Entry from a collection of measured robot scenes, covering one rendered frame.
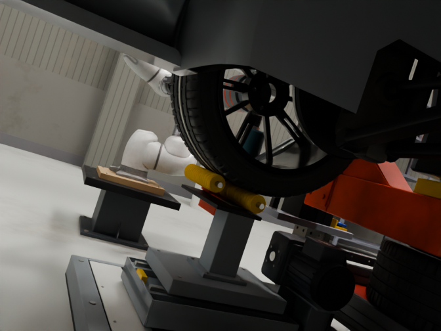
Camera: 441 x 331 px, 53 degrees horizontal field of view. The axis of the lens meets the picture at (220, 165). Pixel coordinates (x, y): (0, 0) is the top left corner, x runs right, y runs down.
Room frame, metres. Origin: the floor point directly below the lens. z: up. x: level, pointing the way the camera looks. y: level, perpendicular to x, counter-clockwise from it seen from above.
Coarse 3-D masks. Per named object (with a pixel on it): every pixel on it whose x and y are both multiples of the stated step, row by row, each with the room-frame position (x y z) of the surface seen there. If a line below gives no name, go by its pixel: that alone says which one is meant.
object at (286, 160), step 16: (224, 80) 1.45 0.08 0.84; (256, 80) 1.46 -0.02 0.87; (272, 80) 1.49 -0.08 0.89; (256, 96) 1.47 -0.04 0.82; (288, 96) 1.52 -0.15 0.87; (224, 112) 1.26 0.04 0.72; (256, 112) 1.48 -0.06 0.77; (272, 112) 1.50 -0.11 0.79; (224, 128) 1.27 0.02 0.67; (240, 128) 1.51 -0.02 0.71; (288, 128) 1.57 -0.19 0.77; (240, 144) 1.51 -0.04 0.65; (304, 144) 1.58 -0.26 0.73; (256, 160) 1.32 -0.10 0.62; (272, 160) 1.55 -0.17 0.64; (288, 160) 1.51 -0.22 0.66; (304, 160) 1.46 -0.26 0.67; (320, 160) 1.41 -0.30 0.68
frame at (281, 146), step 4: (296, 124) 1.72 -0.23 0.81; (300, 128) 1.68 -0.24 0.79; (288, 140) 1.70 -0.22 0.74; (292, 140) 1.69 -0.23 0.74; (280, 144) 1.69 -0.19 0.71; (284, 144) 1.70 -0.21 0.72; (288, 144) 1.66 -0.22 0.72; (292, 144) 1.66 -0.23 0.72; (272, 148) 1.68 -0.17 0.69; (276, 148) 1.69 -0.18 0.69; (280, 148) 1.65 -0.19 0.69; (284, 148) 1.65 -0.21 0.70; (288, 148) 1.66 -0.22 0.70; (264, 152) 1.68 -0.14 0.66; (272, 152) 1.64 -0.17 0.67; (276, 152) 1.64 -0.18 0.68; (280, 152) 1.65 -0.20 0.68; (260, 156) 1.66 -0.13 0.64; (264, 156) 1.64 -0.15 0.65
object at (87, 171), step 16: (96, 176) 2.26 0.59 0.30; (112, 192) 2.30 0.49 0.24; (128, 192) 2.20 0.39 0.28; (144, 192) 2.25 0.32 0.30; (96, 208) 2.42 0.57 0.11; (112, 208) 2.31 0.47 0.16; (128, 208) 2.33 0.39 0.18; (144, 208) 2.36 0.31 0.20; (176, 208) 2.29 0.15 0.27; (80, 224) 2.37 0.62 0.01; (96, 224) 2.29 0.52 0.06; (112, 224) 2.32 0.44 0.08; (128, 224) 2.34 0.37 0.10; (112, 240) 2.27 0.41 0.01; (128, 240) 2.35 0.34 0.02; (144, 240) 2.47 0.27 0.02
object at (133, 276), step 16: (128, 256) 1.51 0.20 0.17; (128, 272) 1.44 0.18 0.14; (144, 272) 1.43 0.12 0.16; (128, 288) 1.39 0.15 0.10; (144, 288) 1.26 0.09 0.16; (160, 288) 1.26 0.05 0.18; (144, 304) 1.22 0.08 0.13; (160, 304) 1.19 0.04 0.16; (176, 304) 1.21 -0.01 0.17; (192, 304) 1.29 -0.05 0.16; (208, 304) 1.31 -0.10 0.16; (224, 304) 1.35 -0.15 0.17; (144, 320) 1.19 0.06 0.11; (160, 320) 1.20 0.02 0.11; (176, 320) 1.22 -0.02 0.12; (192, 320) 1.24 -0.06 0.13; (208, 320) 1.26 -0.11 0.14; (224, 320) 1.28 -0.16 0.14; (240, 320) 1.30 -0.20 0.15; (256, 320) 1.32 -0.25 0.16; (272, 320) 1.34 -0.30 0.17; (288, 320) 1.43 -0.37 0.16
